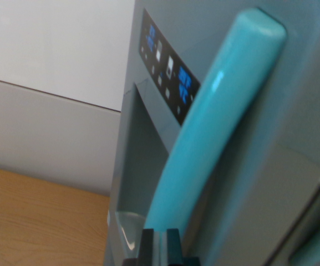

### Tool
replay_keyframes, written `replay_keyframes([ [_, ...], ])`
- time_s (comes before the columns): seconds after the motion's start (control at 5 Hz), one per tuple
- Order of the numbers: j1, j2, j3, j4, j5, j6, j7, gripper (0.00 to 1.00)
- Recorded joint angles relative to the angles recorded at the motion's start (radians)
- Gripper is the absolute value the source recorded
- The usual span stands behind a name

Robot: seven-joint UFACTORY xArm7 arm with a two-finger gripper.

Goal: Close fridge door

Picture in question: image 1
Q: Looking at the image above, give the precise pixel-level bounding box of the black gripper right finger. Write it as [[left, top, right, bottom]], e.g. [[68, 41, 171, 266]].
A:
[[160, 228, 201, 266]]

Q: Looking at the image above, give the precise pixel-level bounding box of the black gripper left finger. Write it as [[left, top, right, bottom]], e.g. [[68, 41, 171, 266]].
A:
[[122, 228, 161, 266]]

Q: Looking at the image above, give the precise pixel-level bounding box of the teal handle of dispenser door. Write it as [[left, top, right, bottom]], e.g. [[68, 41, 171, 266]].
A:
[[144, 7, 288, 234]]

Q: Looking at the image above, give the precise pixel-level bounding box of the grey toy refrigerator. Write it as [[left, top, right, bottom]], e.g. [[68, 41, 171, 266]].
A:
[[103, 0, 320, 266]]

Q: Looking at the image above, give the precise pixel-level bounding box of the grey fridge door with stickers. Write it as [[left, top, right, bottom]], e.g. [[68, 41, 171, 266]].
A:
[[269, 165, 320, 266]]

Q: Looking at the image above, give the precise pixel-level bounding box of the black control panel sticker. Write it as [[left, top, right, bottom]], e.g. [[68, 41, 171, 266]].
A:
[[138, 7, 202, 127]]

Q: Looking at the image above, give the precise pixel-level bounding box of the teal handle of sticker door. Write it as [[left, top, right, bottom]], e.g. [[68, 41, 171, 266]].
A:
[[288, 220, 320, 266]]

